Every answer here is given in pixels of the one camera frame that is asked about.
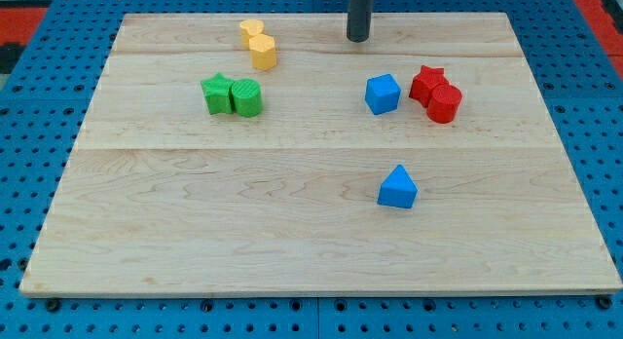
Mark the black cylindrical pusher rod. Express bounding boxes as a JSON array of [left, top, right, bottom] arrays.
[[347, 0, 373, 43]]

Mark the blue cube block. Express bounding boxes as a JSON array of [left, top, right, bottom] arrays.
[[364, 74, 401, 115]]

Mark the blue triangle block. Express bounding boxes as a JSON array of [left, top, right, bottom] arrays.
[[377, 165, 419, 208]]

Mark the red star block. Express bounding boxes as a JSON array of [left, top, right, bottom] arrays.
[[409, 65, 449, 108]]

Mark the yellow hexagon block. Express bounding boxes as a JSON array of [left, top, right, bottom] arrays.
[[249, 34, 277, 70]]

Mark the yellow heart block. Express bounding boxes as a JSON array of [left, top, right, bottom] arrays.
[[238, 19, 265, 48]]

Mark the red cylinder block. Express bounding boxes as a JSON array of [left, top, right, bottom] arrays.
[[426, 84, 462, 124]]

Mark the green cylinder block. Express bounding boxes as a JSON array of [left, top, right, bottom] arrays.
[[231, 79, 263, 117]]

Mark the green star block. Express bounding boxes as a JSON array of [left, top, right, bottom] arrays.
[[201, 73, 235, 115]]

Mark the light wooden board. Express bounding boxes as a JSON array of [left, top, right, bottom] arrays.
[[20, 13, 622, 298]]

